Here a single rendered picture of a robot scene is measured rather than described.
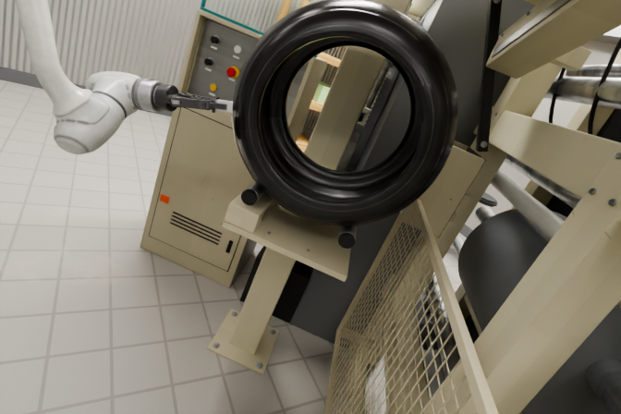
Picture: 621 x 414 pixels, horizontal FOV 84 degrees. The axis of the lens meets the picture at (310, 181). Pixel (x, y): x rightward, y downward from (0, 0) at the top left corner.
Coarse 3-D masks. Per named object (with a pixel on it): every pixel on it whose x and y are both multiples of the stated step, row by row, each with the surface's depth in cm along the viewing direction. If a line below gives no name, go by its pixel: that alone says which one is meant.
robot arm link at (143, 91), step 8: (144, 80) 96; (152, 80) 97; (160, 80) 98; (136, 88) 94; (144, 88) 94; (152, 88) 95; (136, 96) 95; (144, 96) 94; (152, 96) 95; (136, 104) 96; (144, 104) 96; (152, 104) 96
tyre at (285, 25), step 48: (336, 0) 76; (288, 48) 77; (384, 48) 73; (432, 48) 75; (240, 96) 83; (432, 96) 75; (240, 144) 88; (288, 144) 111; (432, 144) 78; (288, 192) 87; (336, 192) 111; (384, 192) 83
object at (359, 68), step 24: (384, 0) 104; (408, 0) 103; (360, 48) 110; (336, 72) 113; (360, 72) 112; (336, 96) 115; (360, 96) 114; (336, 120) 118; (312, 144) 122; (336, 144) 120; (264, 264) 140; (288, 264) 138; (264, 288) 143; (240, 312) 150; (264, 312) 147; (240, 336) 153
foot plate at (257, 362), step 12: (228, 312) 171; (228, 324) 165; (216, 336) 156; (228, 336) 159; (264, 336) 166; (276, 336) 169; (216, 348) 151; (228, 348) 153; (240, 348) 155; (264, 348) 160; (240, 360) 150; (252, 360) 152; (264, 360) 154
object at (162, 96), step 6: (162, 84) 96; (168, 84) 96; (156, 90) 94; (162, 90) 94; (168, 90) 95; (174, 90) 97; (156, 96) 94; (162, 96) 94; (168, 96) 94; (180, 96) 95; (156, 102) 95; (162, 102) 95; (168, 102) 94; (162, 108) 97; (168, 108) 96; (174, 108) 99
